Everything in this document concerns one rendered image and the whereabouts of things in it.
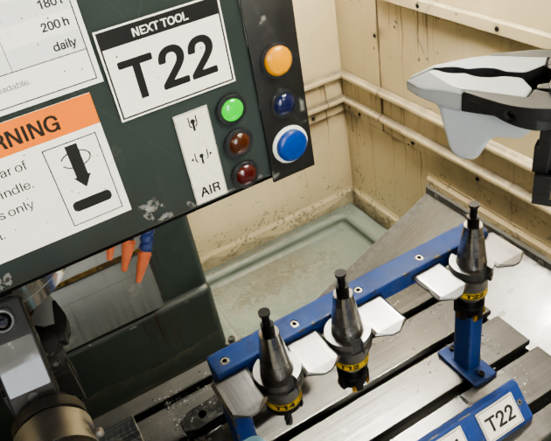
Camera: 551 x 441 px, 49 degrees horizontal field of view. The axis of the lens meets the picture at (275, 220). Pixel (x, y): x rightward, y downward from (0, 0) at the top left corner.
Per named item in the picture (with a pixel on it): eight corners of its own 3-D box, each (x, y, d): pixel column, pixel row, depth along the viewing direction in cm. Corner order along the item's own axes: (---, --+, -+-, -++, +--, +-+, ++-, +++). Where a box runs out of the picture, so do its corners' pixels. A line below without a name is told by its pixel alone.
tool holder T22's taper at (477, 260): (470, 247, 91) (472, 210, 87) (494, 261, 88) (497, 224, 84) (449, 260, 90) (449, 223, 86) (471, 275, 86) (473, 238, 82)
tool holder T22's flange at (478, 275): (470, 254, 93) (470, 241, 92) (502, 274, 89) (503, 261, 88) (440, 272, 91) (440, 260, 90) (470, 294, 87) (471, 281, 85)
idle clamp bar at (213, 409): (314, 378, 116) (310, 356, 112) (197, 458, 107) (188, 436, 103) (299, 363, 120) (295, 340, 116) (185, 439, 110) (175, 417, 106)
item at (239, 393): (273, 405, 76) (272, 402, 75) (235, 427, 74) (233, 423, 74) (247, 369, 81) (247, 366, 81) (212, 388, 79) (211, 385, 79)
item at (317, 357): (345, 364, 79) (345, 360, 79) (311, 383, 78) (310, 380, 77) (317, 332, 84) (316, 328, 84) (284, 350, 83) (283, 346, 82)
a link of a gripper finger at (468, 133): (395, 157, 46) (524, 178, 41) (392, 85, 42) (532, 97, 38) (410, 137, 48) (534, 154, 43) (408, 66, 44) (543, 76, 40)
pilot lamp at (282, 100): (298, 112, 53) (295, 89, 52) (276, 121, 53) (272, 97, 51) (295, 109, 54) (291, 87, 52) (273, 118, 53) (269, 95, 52)
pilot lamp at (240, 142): (254, 150, 53) (249, 128, 52) (232, 160, 52) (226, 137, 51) (251, 148, 53) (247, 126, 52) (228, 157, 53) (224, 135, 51)
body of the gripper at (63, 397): (13, 397, 70) (33, 479, 61) (-19, 347, 65) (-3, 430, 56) (77, 366, 72) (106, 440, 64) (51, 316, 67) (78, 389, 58)
